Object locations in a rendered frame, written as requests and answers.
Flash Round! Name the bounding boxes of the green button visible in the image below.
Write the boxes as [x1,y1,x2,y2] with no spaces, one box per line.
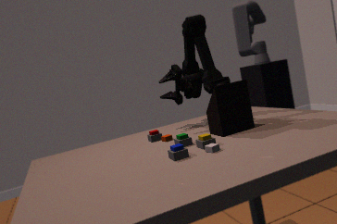
[174,133,193,147]

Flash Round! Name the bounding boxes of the red button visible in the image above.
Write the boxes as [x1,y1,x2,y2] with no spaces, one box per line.
[147,130,162,143]

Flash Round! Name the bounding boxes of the blue button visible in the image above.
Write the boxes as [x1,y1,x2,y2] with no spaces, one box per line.
[168,143,189,161]

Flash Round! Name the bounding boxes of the orange block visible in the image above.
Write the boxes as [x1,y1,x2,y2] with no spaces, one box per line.
[161,134,173,142]

